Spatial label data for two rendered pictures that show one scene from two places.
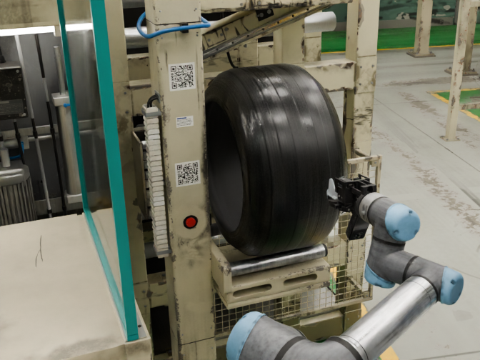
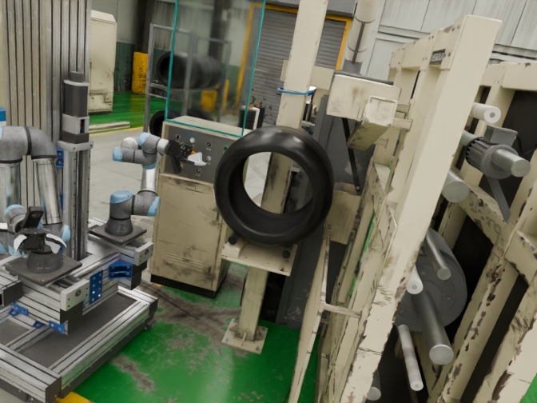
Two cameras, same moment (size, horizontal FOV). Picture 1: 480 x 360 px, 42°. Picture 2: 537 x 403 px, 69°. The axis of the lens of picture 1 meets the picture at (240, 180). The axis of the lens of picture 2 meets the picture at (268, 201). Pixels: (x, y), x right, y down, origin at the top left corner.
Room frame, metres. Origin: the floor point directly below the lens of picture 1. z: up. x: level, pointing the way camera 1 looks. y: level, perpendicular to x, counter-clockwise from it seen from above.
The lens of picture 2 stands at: (2.75, -1.82, 1.80)
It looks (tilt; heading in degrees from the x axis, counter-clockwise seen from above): 20 degrees down; 116
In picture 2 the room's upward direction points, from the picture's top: 11 degrees clockwise
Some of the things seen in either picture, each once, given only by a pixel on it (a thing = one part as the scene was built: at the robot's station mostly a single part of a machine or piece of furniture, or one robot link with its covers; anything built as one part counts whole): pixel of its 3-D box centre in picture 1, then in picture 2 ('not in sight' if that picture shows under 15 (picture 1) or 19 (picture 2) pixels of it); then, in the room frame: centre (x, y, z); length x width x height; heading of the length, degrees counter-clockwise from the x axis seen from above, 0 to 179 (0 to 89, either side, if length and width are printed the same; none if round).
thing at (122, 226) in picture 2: not in sight; (119, 221); (1.13, -0.38, 0.77); 0.15 x 0.15 x 0.10
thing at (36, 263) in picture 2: not in sight; (45, 255); (1.21, -0.86, 0.77); 0.15 x 0.15 x 0.10
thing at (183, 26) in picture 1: (173, 21); (296, 91); (1.79, 0.18, 1.65); 0.19 x 0.19 x 0.06; 20
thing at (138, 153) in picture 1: (164, 171); (340, 212); (2.18, 0.28, 1.05); 0.20 x 0.15 x 0.30; 110
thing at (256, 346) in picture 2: not in sight; (245, 333); (1.79, 0.18, 0.02); 0.27 x 0.27 x 0.04; 20
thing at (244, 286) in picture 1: (274, 278); (239, 238); (1.77, -0.11, 0.83); 0.36 x 0.09 x 0.06; 110
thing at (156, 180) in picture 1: (157, 183); not in sight; (1.73, 0.25, 1.19); 0.05 x 0.04 x 0.48; 20
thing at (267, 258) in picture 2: (258, 267); (261, 250); (1.90, -0.06, 0.80); 0.37 x 0.36 x 0.02; 20
